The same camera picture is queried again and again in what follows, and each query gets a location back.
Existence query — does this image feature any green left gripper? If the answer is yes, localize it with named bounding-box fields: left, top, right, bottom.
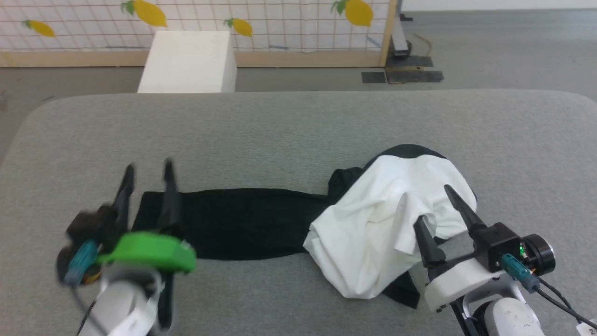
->
left=97, top=158, right=197, bottom=275

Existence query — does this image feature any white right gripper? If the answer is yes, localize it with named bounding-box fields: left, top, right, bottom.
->
left=413, top=184, right=514, bottom=314

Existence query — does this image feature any black and white garment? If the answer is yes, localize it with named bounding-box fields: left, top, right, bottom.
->
left=132, top=144, right=478, bottom=310

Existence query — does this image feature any white box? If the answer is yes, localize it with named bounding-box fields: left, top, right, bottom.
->
left=137, top=30, right=238, bottom=94

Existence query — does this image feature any black floor tape patch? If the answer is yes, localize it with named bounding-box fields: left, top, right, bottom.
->
left=361, top=55, right=445, bottom=85

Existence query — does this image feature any lemon print partition screen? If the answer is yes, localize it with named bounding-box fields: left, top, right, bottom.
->
left=0, top=0, right=398, bottom=68

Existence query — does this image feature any grey metal stand foot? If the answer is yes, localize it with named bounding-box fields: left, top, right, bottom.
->
left=390, top=0, right=414, bottom=59

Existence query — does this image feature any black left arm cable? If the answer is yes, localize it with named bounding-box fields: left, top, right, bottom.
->
left=69, top=280, right=110, bottom=336

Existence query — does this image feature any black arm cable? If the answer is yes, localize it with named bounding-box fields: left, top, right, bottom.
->
left=531, top=275, right=597, bottom=327
left=69, top=280, right=110, bottom=336

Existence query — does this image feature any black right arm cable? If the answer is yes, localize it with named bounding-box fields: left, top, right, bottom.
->
left=531, top=275, right=597, bottom=327

